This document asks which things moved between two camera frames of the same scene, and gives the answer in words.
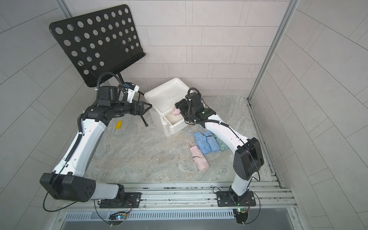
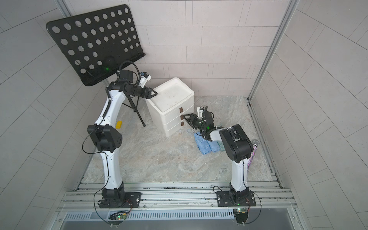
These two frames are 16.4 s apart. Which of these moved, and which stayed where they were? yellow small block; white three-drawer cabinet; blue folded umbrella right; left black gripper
Moved: left black gripper
Stayed: white three-drawer cabinet; yellow small block; blue folded umbrella right
